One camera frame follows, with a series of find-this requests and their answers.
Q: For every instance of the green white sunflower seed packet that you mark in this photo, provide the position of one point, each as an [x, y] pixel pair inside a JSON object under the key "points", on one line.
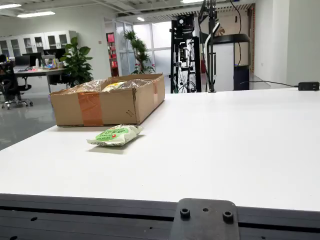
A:
{"points": [[112, 136]]}

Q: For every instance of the yellow snack packet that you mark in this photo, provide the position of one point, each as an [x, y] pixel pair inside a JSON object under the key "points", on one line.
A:
{"points": [[113, 86]]}

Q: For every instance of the brown cardboard box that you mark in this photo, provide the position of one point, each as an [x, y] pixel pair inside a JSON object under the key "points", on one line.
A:
{"points": [[117, 110]]}

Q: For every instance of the black equipment rack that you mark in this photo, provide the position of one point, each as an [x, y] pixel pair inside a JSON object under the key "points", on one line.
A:
{"points": [[173, 62]]}

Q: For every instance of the tall slender potted plant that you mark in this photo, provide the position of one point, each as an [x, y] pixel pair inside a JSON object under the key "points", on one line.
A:
{"points": [[140, 50]]}

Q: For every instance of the clear bag of round biscuits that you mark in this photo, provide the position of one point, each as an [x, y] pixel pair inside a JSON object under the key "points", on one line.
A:
{"points": [[87, 86]]}

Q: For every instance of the white kiosk with black top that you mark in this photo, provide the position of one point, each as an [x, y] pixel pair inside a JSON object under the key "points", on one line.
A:
{"points": [[225, 62]]}

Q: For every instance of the red display shelf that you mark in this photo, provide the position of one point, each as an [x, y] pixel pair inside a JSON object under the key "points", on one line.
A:
{"points": [[111, 38]]}

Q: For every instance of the broad leaf potted plant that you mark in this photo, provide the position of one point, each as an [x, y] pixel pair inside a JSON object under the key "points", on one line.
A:
{"points": [[77, 62]]}

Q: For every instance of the small ceiling light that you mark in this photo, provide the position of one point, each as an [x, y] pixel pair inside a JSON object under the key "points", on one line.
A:
{"points": [[140, 19]]}

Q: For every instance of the black metal mounting plate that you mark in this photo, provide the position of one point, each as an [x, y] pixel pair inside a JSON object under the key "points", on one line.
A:
{"points": [[205, 225]]}

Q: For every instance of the grey office desk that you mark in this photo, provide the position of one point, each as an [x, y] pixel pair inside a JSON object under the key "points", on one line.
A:
{"points": [[37, 72]]}

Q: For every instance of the black computer monitor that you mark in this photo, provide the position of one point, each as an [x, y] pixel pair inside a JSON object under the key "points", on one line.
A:
{"points": [[35, 56], [22, 60]]}

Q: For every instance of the white glass door cabinets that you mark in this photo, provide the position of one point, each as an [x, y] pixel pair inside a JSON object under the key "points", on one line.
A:
{"points": [[32, 42]]}

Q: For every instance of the black power adapter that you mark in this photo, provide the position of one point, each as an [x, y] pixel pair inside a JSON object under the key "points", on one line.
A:
{"points": [[308, 86]]}

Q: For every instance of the black office chair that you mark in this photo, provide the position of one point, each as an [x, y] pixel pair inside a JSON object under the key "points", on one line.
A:
{"points": [[10, 85]]}

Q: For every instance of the long ceiling light panel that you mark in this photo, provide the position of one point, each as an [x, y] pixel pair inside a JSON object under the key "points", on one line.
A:
{"points": [[36, 14], [10, 6]]}

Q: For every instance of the black camera stand pole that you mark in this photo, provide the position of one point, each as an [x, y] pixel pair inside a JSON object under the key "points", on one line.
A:
{"points": [[212, 50]]}

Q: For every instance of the black aluminium frame rail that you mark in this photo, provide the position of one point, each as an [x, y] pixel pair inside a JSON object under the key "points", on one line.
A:
{"points": [[75, 217]]}

